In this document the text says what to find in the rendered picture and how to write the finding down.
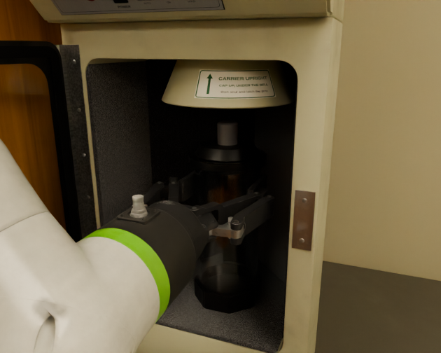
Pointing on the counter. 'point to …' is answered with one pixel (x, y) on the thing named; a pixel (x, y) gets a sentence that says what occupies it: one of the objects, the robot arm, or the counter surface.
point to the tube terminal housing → (169, 36)
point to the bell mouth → (227, 84)
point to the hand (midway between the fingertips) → (226, 185)
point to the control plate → (80, 7)
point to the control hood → (246, 11)
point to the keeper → (303, 219)
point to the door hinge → (79, 136)
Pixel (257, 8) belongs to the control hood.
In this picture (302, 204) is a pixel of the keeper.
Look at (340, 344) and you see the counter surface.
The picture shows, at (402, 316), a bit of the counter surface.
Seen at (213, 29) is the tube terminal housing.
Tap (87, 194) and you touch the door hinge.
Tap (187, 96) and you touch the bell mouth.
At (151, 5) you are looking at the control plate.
